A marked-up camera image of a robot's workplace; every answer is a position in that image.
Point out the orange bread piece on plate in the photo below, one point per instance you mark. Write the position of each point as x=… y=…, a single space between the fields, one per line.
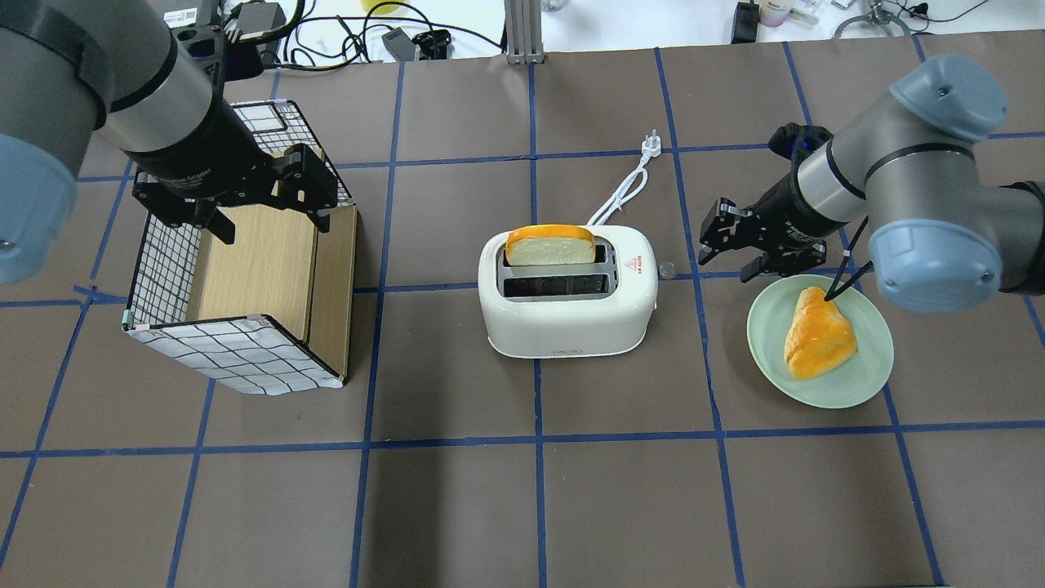
x=819 y=339

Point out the light green plate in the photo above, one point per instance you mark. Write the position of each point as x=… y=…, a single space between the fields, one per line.
x=857 y=380

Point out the checkered fabric storage basket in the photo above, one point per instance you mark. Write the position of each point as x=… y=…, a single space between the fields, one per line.
x=268 y=314

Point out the white two-slot toaster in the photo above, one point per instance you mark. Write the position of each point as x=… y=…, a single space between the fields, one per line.
x=570 y=311

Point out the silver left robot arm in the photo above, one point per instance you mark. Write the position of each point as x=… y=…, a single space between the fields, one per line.
x=70 y=68

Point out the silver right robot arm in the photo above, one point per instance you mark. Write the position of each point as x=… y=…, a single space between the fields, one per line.
x=940 y=241

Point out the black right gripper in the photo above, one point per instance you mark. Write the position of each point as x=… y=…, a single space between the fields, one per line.
x=785 y=209

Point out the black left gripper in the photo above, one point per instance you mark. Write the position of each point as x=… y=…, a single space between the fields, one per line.
x=198 y=153

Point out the aluminium frame post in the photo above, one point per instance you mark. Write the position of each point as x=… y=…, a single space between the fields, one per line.
x=524 y=41

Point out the toast slice in toaster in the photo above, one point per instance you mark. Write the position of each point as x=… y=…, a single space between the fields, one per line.
x=550 y=244

